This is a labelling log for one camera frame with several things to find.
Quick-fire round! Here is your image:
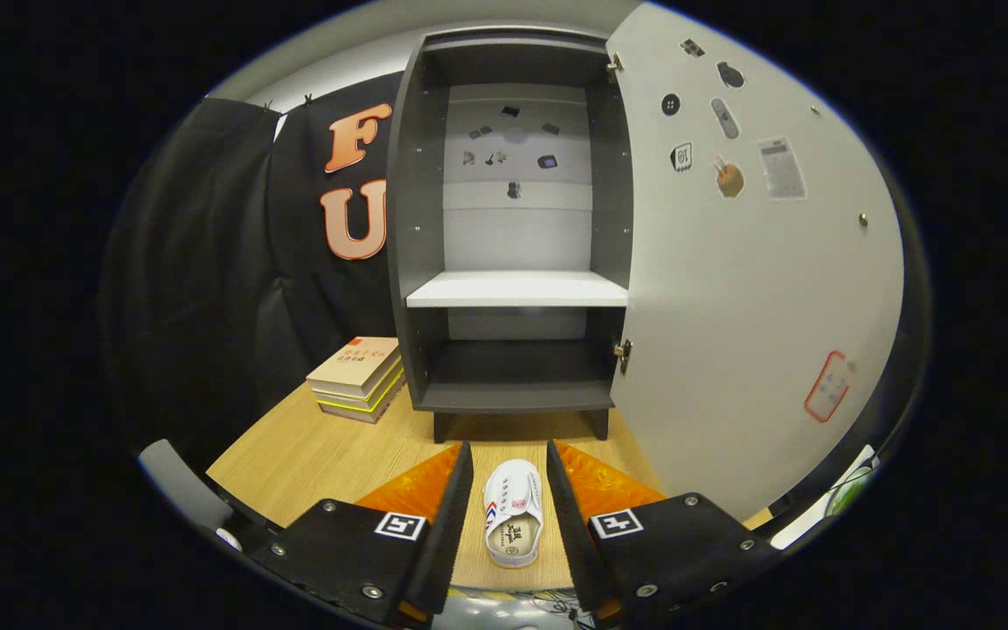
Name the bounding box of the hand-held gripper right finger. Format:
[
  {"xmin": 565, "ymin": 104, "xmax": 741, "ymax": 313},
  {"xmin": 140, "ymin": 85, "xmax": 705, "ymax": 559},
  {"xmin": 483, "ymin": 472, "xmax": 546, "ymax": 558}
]
[{"xmin": 545, "ymin": 439, "xmax": 782, "ymax": 626}]

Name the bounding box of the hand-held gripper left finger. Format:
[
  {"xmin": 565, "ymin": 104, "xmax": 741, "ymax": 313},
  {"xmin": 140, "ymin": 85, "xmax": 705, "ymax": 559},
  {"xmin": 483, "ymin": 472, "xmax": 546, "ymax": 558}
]
[{"xmin": 246, "ymin": 440, "xmax": 475, "ymax": 629}]

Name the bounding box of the white canvas shoe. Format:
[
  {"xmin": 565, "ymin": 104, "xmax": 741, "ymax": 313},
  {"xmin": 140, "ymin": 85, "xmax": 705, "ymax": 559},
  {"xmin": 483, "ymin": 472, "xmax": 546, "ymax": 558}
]
[{"xmin": 482, "ymin": 459, "xmax": 545, "ymax": 570}]

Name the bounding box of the beige shoe cabinet door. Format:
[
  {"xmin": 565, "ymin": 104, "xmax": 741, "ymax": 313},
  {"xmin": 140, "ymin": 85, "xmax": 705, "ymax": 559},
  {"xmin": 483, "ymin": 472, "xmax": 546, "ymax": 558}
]
[{"xmin": 605, "ymin": 0, "xmax": 934, "ymax": 526}]

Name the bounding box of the grey shoe cabinet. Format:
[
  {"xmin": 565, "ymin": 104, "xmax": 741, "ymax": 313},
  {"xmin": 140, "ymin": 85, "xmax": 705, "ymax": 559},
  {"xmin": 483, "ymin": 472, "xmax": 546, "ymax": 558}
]
[{"xmin": 386, "ymin": 26, "xmax": 636, "ymax": 444}]

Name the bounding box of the white cabinet shelf board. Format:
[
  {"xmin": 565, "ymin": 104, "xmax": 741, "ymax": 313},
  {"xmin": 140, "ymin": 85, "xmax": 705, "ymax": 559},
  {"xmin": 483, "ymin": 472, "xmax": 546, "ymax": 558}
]
[{"xmin": 406, "ymin": 269, "xmax": 629, "ymax": 309}]

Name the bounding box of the yellow edged book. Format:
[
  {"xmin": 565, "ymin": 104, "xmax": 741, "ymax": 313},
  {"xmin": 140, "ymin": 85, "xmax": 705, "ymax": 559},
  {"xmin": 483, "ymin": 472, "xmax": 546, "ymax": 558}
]
[{"xmin": 313, "ymin": 363, "xmax": 406, "ymax": 426}]

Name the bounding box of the beige orange cover book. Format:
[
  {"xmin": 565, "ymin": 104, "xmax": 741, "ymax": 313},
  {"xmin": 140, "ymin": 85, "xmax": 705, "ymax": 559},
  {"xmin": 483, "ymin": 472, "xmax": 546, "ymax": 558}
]
[{"xmin": 306, "ymin": 336, "xmax": 401, "ymax": 396}]

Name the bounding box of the white green object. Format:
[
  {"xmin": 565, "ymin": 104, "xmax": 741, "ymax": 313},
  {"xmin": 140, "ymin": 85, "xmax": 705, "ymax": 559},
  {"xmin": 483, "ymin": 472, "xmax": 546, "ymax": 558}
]
[{"xmin": 771, "ymin": 444, "xmax": 881, "ymax": 550}]

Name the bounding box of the black backdrop cloth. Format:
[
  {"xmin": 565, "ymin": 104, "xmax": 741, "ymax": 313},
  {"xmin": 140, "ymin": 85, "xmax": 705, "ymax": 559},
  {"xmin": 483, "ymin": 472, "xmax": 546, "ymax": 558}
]
[{"xmin": 101, "ymin": 70, "xmax": 409, "ymax": 473}]

